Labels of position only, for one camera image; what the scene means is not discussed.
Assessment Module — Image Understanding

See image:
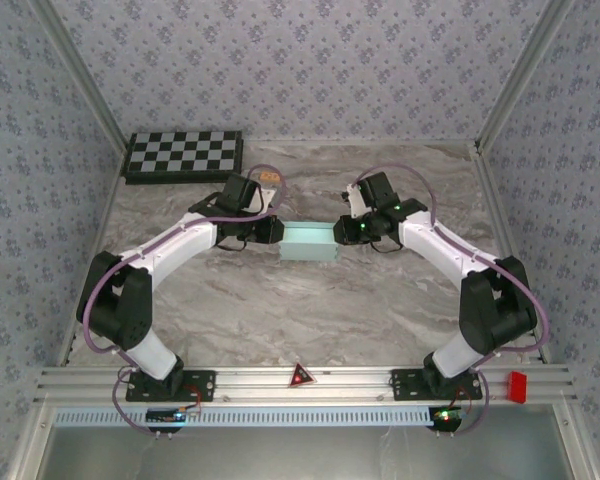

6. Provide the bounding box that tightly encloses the light blue paper box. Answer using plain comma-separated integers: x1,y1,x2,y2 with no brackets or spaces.
278,222,339,264

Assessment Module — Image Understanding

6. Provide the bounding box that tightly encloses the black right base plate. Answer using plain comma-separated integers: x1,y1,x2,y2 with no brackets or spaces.
389,368,483,401

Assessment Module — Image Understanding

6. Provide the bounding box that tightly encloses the black grey chessboard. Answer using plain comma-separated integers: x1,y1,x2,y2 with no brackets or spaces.
119,130,245,186

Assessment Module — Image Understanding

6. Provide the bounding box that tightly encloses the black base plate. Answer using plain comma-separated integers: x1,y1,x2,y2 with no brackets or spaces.
125,368,217,403
389,368,483,401

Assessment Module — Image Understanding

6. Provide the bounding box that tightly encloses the red block on rail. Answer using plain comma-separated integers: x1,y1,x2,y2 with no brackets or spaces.
507,370,529,404

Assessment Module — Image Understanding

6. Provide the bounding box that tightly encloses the left circuit board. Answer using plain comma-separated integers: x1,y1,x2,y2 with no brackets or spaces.
145,407,189,426

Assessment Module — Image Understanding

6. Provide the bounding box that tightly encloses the red black triangle sign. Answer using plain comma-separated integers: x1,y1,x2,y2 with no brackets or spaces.
288,361,315,389

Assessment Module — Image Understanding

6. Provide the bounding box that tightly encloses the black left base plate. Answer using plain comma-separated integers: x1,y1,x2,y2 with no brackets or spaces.
125,368,217,403

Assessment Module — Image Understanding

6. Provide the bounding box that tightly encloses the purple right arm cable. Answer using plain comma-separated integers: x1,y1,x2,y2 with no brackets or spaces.
349,163,551,439

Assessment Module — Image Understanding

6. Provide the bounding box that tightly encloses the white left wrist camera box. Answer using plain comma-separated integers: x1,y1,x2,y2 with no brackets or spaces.
249,186,280,215

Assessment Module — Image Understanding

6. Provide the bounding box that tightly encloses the circuit board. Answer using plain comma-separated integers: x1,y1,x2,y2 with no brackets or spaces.
428,405,469,431
145,407,189,426

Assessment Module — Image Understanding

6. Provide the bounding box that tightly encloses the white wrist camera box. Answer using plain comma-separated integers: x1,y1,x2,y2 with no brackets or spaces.
249,186,280,215
344,181,370,217

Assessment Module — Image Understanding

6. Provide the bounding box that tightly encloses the aluminium mounting rail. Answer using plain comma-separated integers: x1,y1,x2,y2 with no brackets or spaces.
33,364,579,405

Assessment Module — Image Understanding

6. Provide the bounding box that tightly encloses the aluminium side rail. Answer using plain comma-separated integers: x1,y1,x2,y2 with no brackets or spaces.
469,142,551,364
57,144,131,366

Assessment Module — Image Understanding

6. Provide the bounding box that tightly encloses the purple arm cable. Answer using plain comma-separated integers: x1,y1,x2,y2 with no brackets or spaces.
349,163,551,439
79,163,287,439

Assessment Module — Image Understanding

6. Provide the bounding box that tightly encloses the right circuit board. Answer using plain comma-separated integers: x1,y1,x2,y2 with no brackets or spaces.
428,405,469,431

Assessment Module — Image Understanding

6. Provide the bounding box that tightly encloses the slotted grey cable duct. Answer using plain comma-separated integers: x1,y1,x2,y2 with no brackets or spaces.
53,405,434,427

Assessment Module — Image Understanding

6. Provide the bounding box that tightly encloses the aluminium back rail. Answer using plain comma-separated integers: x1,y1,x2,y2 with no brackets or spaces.
242,137,481,149

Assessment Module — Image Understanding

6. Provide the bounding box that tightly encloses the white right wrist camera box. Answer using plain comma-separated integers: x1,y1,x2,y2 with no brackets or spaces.
344,181,370,217

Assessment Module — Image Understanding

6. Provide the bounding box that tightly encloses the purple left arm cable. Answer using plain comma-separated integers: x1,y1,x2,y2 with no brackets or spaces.
79,163,287,439

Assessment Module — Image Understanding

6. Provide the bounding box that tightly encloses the aluminium frame post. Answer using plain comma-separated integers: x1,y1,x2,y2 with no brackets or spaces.
28,0,131,156
477,0,579,151

